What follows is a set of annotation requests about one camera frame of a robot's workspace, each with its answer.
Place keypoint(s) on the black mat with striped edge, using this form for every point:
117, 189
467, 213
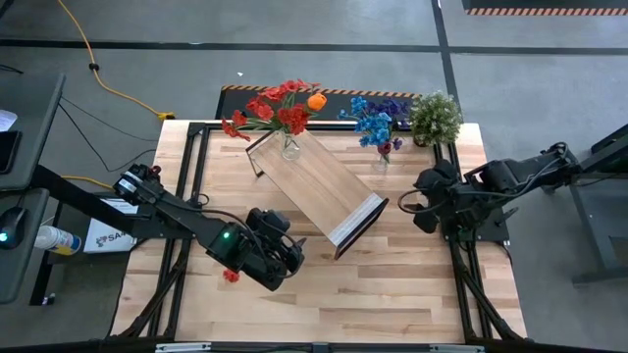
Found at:
539, 4
235, 105

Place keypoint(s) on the red-orange artificial flower bunch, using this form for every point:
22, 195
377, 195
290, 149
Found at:
294, 117

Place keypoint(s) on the blue artificial flower bunch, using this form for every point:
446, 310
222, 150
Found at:
375, 122

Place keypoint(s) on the wooden shelf with black frame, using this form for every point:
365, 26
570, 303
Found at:
316, 186

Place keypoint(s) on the purple artificial flower bunch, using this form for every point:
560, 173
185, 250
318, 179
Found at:
392, 108

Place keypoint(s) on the white printed cardboard box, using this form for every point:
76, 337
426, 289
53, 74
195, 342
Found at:
105, 240

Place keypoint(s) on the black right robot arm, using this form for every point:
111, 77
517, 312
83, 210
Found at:
520, 174

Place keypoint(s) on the dark red artificial tulip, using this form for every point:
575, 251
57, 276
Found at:
384, 147

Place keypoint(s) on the silver metal bracket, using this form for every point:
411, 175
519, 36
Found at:
181, 347
456, 349

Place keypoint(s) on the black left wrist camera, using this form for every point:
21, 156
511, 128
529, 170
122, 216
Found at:
267, 223

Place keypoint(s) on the grey desk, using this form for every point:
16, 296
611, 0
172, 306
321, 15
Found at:
34, 122

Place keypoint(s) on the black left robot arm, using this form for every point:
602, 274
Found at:
186, 220

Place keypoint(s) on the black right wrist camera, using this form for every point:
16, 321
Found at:
495, 175

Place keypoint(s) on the white paper sheet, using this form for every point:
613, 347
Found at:
6, 120

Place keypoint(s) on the orange artificial tulip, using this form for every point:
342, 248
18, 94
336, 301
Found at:
317, 101

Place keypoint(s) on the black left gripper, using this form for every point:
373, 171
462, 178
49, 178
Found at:
265, 267

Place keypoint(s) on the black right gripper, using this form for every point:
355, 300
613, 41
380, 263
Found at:
451, 201

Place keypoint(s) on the black computer mouse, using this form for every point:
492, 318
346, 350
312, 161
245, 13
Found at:
12, 225

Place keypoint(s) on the white spray can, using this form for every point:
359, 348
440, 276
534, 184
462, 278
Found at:
56, 238

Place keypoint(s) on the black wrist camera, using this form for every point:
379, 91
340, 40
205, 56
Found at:
495, 175
267, 223

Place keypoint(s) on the clear glass vase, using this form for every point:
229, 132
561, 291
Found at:
290, 151
381, 164

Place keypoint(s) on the dark grey cart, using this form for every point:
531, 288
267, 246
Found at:
598, 235

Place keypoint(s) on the black aluminium table frame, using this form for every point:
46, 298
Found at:
461, 294

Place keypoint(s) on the green potted plant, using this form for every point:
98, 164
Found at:
434, 117

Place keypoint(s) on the small grey clamp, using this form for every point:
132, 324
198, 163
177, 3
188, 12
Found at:
323, 348

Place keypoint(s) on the fallen red flower blossom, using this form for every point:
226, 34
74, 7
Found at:
230, 275

